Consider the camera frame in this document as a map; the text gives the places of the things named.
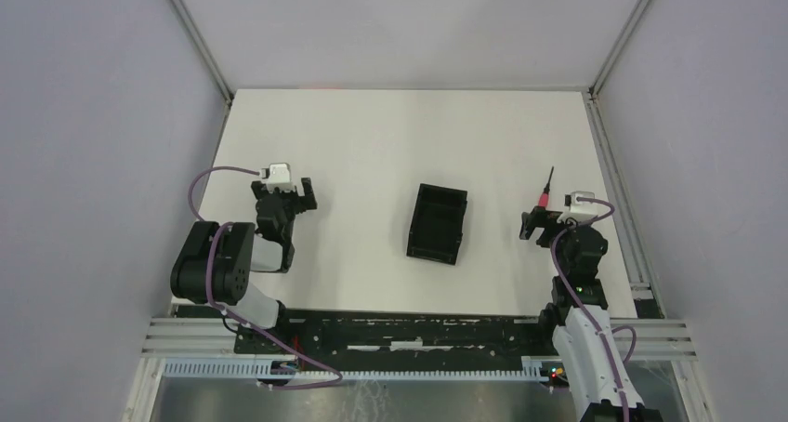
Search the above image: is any black plastic bin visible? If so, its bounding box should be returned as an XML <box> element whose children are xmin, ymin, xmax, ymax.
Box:
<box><xmin>406</xmin><ymin>183</ymin><xmax>467</xmax><ymax>265</ymax></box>

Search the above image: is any red handled screwdriver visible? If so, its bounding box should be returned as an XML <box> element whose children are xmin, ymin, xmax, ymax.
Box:
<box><xmin>537</xmin><ymin>166</ymin><xmax>555</xmax><ymax>208</ymax></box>

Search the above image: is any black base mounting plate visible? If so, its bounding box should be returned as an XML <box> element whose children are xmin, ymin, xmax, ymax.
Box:
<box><xmin>233</xmin><ymin>304</ymin><xmax>569</xmax><ymax>373</ymax></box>

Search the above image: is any aluminium corner post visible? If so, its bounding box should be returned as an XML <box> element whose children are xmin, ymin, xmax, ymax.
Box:
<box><xmin>588</xmin><ymin>0</ymin><xmax>653</xmax><ymax>98</ymax></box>
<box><xmin>168</xmin><ymin>0</ymin><xmax>234</xmax><ymax>107</ymax></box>

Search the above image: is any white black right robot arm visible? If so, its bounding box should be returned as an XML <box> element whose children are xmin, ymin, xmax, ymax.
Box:
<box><xmin>519</xmin><ymin>205</ymin><xmax>663</xmax><ymax>421</ymax></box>

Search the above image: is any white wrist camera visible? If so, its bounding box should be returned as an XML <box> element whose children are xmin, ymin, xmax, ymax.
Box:
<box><xmin>557</xmin><ymin>191</ymin><xmax>599</xmax><ymax>225</ymax></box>
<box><xmin>259</xmin><ymin>163</ymin><xmax>292</xmax><ymax>184</ymax></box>

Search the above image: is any white slotted cable duct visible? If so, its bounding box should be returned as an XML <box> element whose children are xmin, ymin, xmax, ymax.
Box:
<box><xmin>164</xmin><ymin>358</ymin><xmax>552</xmax><ymax>383</ymax></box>

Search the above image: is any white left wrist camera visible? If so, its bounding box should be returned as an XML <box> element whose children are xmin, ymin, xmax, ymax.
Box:
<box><xmin>259</xmin><ymin>163</ymin><xmax>292</xmax><ymax>184</ymax></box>

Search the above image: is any aluminium frame rail front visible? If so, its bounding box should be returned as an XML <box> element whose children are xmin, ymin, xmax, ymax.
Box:
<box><xmin>142</xmin><ymin>318</ymin><xmax>698</xmax><ymax>362</ymax></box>

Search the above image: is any aluminium corner post left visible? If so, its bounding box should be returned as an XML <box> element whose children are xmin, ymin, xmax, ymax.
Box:
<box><xmin>168</xmin><ymin>0</ymin><xmax>234</xmax><ymax>107</ymax></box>

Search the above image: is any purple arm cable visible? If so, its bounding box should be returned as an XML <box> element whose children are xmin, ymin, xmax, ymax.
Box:
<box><xmin>187</xmin><ymin>166</ymin><xmax>344</xmax><ymax>391</ymax></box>
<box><xmin>549</xmin><ymin>197</ymin><xmax>638</xmax><ymax>422</ymax></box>

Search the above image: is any aluminium corner post right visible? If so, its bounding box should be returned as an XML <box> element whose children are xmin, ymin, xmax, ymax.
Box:
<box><xmin>588</xmin><ymin>0</ymin><xmax>653</xmax><ymax>98</ymax></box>

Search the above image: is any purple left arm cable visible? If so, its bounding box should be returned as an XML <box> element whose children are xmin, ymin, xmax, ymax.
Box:
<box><xmin>187</xmin><ymin>166</ymin><xmax>344</xmax><ymax>391</ymax></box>

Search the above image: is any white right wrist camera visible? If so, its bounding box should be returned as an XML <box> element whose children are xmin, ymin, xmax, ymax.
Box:
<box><xmin>557</xmin><ymin>191</ymin><xmax>599</xmax><ymax>225</ymax></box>

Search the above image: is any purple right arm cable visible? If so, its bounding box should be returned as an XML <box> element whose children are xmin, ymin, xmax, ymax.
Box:
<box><xmin>549</xmin><ymin>197</ymin><xmax>638</xmax><ymax>422</ymax></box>

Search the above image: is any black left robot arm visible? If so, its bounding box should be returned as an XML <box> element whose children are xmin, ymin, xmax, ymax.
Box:
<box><xmin>170</xmin><ymin>178</ymin><xmax>318</xmax><ymax>355</ymax></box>

